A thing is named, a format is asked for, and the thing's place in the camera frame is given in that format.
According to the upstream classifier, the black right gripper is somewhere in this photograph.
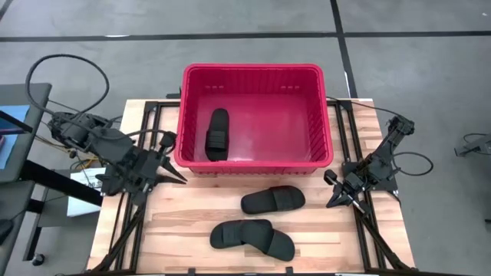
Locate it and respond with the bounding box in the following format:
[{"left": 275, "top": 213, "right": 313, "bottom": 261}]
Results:
[{"left": 325, "top": 168, "right": 372, "bottom": 215}]

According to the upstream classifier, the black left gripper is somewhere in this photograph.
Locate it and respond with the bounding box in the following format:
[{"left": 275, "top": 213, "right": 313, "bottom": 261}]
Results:
[{"left": 100, "top": 146, "right": 189, "bottom": 205}]

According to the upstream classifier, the black slide sandal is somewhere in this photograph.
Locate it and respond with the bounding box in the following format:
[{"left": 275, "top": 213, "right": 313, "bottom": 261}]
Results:
[
  {"left": 239, "top": 220, "right": 297, "bottom": 263},
  {"left": 209, "top": 218, "right": 274, "bottom": 249},
  {"left": 204, "top": 107, "right": 231, "bottom": 163},
  {"left": 240, "top": 185, "right": 307, "bottom": 215}
]

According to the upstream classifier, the red plastic bin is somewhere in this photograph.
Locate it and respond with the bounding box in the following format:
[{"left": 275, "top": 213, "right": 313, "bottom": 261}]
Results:
[{"left": 173, "top": 63, "right": 334, "bottom": 176}]

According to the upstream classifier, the white box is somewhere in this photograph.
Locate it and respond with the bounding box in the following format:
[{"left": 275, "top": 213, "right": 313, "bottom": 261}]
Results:
[{"left": 66, "top": 166, "right": 107, "bottom": 218}]

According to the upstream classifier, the grey desk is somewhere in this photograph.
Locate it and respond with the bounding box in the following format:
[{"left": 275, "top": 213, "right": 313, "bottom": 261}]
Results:
[
  {"left": 0, "top": 82, "right": 53, "bottom": 185},
  {"left": 0, "top": 179, "right": 36, "bottom": 276}
]

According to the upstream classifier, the dark floor stand base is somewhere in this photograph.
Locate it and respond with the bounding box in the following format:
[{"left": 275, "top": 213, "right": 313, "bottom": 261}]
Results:
[{"left": 453, "top": 132, "right": 491, "bottom": 159}]

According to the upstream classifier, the blue display screen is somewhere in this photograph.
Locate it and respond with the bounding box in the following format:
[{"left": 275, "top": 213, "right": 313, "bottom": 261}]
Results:
[{"left": 0, "top": 104, "right": 31, "bottom": 171}]

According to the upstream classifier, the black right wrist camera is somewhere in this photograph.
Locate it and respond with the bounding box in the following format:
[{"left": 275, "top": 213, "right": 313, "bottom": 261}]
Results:
[{"left": 323, "top": 168, "right": 340, "bottom": 186}]

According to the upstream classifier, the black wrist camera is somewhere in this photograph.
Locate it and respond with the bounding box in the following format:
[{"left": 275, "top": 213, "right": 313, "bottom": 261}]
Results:
[
  {"left": 323, "top": 168, "right": 340, "bottom": 186},
  {"left": 158, "top": 130, "right": 179, "bottom": 150}
]

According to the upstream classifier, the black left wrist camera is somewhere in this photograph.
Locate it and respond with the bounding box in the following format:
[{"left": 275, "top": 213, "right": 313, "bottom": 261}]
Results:
[{"left": 158, "top": 130, "right": 179, "bottom": 150}]

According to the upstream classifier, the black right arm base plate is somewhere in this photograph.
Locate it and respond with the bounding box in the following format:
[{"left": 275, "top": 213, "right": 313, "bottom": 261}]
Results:
[{"left": 342, "top": 160, "right": 400, "bottom": 193}]

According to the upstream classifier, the black aluminium rig frame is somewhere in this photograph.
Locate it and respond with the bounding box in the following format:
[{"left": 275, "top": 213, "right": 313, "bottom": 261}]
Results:
[{"left": 90, "top": 100, "right": 414, "bottom": 276}]

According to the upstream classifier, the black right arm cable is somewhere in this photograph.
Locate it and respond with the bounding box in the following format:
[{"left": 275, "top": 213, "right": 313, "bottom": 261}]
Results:
[{"left": 390, "top": 150, "right": 435, "bottom": 178}]

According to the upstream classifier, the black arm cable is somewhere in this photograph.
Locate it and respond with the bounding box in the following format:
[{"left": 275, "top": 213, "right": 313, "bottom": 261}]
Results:
[
  {"left": 390, "top": 150, "right": 435, "bottom": 178},
  {"left": 24, "top": 53, "right": 110, "bottom": 117}
]

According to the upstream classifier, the black desk frame beam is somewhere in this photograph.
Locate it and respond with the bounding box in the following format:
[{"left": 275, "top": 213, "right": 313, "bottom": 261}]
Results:
[{"left": 18, "top": 159, "right": 105, "bottom": 209}]

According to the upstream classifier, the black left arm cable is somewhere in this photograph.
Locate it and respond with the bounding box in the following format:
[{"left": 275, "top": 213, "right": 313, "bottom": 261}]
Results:
[{"left": 24, "top": 53, "right": 110, "bottom": 117}]

